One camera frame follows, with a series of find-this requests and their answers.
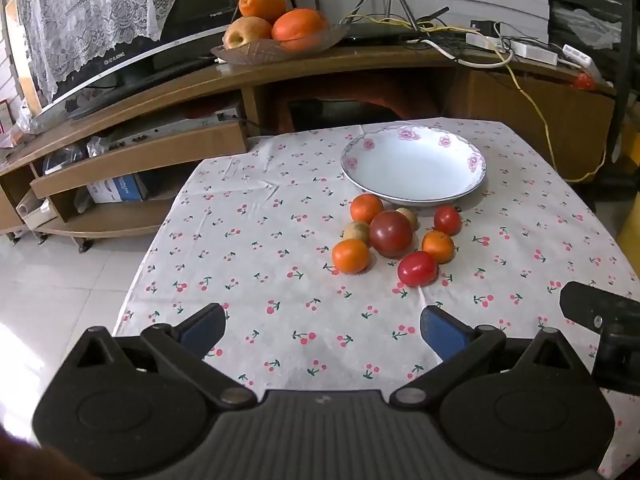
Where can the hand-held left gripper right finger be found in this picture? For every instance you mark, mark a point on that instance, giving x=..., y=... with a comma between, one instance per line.
x=442, y=330

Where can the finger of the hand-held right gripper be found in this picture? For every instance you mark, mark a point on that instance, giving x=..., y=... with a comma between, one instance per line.
x=592, y=305

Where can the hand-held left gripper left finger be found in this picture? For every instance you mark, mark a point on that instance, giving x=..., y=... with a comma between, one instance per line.
x=204, y=327

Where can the small red tomato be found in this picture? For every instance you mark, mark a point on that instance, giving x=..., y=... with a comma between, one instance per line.
x=447, y=220
x=417, y=268

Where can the small orange tangerine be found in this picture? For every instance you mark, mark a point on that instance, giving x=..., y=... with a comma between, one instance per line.
x=366, y=208
x=351, y=256
x=438, y=246

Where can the large dark red tomato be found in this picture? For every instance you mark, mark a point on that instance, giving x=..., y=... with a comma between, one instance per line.
x=391, y=234

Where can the brownish green jujube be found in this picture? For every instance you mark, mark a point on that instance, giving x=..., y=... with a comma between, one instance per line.
x=410, y=215
x=355, y=233

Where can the white floral plate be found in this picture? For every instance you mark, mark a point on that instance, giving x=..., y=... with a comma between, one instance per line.
x=414, y=165

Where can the cherry print tablecloth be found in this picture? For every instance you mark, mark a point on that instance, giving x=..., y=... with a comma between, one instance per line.
x=250, y=260

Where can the blue white box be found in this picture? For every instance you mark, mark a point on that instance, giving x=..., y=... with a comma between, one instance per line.
x=117, y=189

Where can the silver media player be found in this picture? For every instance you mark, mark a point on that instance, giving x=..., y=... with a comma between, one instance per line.
x=170, y=127

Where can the small red toy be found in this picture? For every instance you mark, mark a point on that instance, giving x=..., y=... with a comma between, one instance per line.
x=584, y=81

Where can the wooden television stand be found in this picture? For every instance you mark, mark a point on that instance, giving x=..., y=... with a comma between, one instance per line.
x=165, y=85

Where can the white plastic device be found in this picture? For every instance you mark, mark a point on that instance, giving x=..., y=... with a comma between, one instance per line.
x=580, y=58

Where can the orange red cloth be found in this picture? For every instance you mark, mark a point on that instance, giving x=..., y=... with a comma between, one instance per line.
x=360, y=95

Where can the white power strip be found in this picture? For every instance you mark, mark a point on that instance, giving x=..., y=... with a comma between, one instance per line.
x=482, y=40
x=532, y=53

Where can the glass fruit bowl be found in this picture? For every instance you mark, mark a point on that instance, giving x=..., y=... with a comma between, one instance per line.
x=260, y=52

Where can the yellow red apple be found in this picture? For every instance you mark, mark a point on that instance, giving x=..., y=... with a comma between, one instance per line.
x=247, y=32

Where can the black power adapter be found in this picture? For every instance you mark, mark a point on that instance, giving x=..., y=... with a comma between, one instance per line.
x=485, y=26

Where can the black router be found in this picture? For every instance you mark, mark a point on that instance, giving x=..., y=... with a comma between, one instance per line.
x=380, y=35

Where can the large orange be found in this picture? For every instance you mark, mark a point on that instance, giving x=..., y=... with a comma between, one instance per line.
x=300, y=27
x=262, y=2

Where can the black television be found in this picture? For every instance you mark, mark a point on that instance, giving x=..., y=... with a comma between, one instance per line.
x=200, y=5

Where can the thin metal rods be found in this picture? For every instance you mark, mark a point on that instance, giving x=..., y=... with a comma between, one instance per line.
x=400, y=2

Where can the white lace cloth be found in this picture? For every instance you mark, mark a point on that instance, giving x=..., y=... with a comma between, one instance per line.
x=95, y=15

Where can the black metal frame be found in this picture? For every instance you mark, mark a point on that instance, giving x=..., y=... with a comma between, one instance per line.
x=620, y=60

